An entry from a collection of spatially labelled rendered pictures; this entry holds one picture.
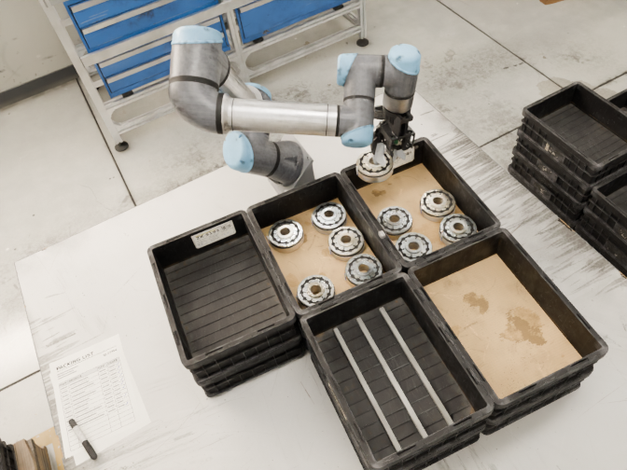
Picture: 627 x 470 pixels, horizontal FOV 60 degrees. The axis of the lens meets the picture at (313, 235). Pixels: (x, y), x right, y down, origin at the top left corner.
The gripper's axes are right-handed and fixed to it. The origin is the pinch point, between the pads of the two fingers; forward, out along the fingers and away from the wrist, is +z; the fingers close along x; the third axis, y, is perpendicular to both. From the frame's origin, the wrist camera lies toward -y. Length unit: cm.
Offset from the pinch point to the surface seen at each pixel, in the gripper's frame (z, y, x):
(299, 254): 21.1, 6.6, -28.8
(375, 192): 17.2, -3.5, 1.1
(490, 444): 31, 73, -6
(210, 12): 42, -174, -3
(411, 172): 15.4, -5.2, 14.5
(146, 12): 36, -175, -34
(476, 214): 9.8, 21.6, 19.0
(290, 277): 21.8, 12.7, -34.3
